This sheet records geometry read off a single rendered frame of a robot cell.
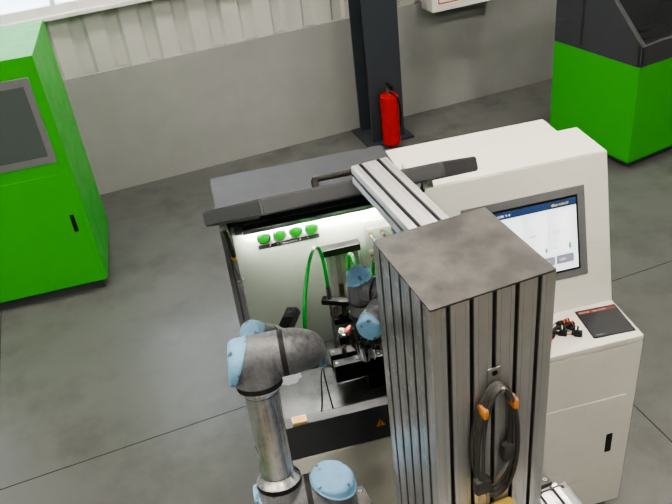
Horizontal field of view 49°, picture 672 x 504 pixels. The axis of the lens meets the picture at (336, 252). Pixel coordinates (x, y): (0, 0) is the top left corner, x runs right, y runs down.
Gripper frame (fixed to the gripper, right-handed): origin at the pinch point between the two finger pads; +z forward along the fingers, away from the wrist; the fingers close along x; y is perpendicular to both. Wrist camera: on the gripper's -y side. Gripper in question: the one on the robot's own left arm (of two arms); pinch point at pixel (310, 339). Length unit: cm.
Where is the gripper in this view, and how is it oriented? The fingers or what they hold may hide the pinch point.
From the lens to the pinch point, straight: 250.9
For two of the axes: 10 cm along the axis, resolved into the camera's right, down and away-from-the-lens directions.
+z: 4.9, 2.3, 8.4
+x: 8.7, -0.5, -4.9
